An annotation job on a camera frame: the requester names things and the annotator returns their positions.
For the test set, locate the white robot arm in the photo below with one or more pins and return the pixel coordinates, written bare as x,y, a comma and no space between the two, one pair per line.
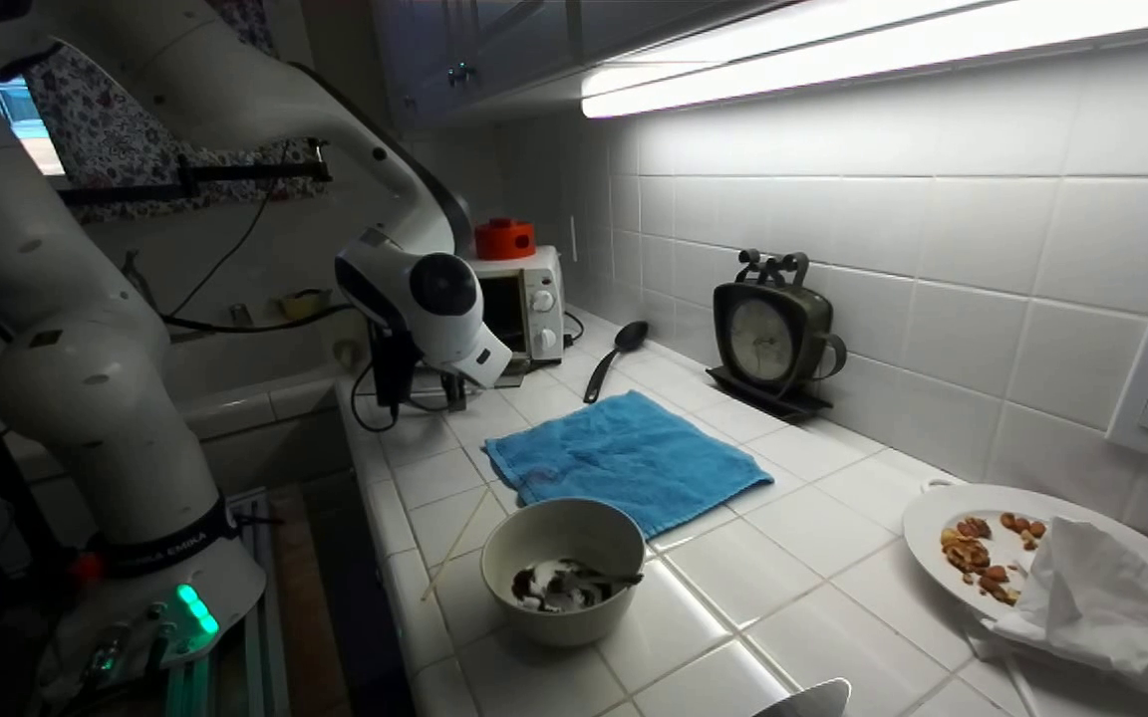
86,361

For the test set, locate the under-cabinet light bar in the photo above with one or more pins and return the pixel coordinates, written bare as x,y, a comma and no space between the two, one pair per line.
833,40

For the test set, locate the small white bowl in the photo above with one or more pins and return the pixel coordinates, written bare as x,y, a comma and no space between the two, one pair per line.
810,704

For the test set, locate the blue cloth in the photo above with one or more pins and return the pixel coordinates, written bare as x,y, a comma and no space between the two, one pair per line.
632,454

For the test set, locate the black ladle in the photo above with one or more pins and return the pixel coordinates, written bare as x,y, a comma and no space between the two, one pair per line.
627,340

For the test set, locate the white toy oven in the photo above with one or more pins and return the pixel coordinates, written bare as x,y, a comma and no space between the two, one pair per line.
522,304

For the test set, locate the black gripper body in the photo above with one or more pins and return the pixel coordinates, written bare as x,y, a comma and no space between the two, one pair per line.
393,361

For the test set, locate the crumpled white napkin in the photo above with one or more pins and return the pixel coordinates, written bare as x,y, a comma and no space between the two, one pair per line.
1080,600

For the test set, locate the black kitchen scale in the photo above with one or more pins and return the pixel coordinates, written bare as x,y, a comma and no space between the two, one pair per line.
774,335

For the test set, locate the white bowl with spoon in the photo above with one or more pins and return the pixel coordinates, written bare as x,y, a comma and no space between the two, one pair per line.
563,570

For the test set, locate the white plate with food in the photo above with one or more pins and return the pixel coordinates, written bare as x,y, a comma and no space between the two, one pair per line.
971,535

